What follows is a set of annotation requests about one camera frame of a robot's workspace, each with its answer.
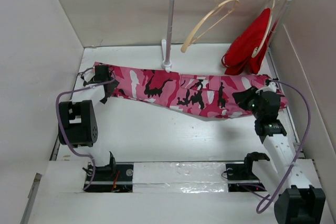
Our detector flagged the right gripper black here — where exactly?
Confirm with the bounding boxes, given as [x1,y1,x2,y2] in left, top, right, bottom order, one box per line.
[232,86,263,120]

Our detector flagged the pink camouflage trousers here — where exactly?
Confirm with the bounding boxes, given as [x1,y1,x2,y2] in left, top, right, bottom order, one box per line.
[93,61,289,121]

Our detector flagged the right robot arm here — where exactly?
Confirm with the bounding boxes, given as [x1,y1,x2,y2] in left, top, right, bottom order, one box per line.
[233,82,326,223]

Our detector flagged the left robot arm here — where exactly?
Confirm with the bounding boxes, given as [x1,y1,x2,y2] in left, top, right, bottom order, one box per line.
[55,65,119,177]

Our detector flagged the wooden hanger with red garment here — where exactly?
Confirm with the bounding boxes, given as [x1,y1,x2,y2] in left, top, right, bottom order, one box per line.
[250,0,289,58]

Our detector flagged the red garment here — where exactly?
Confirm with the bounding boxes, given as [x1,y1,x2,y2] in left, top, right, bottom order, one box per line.
[221,8,271,76]

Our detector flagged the silver tape strip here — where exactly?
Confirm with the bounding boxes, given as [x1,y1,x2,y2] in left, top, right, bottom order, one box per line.
[132,162,228,194]

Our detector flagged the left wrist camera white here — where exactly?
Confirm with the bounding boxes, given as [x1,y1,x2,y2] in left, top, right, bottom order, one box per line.
[80,72,95,86]

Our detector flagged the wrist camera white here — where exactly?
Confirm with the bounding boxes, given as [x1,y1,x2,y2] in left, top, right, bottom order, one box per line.
[256,82,277,94]
[80,72,95,86]

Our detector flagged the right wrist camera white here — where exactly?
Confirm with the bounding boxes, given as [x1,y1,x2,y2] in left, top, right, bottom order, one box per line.
[256,82,277,94]

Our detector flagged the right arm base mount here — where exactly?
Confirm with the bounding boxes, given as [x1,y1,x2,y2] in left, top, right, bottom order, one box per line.
[222,152,270,193]

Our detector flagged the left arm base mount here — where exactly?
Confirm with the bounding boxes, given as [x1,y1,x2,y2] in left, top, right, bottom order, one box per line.
[83,152,134,193]

